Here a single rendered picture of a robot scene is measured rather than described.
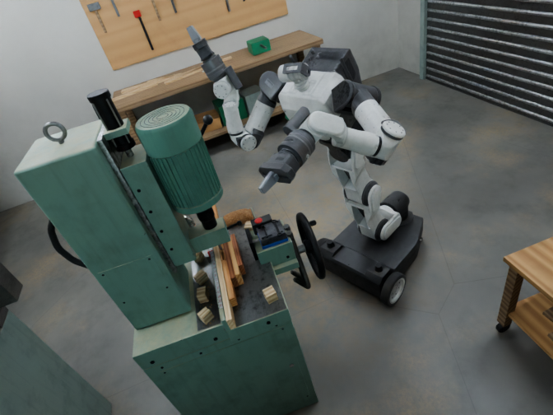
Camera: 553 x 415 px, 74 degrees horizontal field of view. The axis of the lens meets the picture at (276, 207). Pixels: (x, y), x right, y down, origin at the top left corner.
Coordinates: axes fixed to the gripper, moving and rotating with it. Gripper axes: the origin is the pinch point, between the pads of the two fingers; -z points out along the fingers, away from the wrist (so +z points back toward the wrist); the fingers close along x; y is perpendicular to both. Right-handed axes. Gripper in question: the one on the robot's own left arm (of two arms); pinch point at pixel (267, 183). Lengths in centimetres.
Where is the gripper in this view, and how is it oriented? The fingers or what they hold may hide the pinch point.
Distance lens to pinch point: 101.3
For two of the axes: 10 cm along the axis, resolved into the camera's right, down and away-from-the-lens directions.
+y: -4.8, -6.7, -5.6
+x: -6.6, -1.4, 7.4
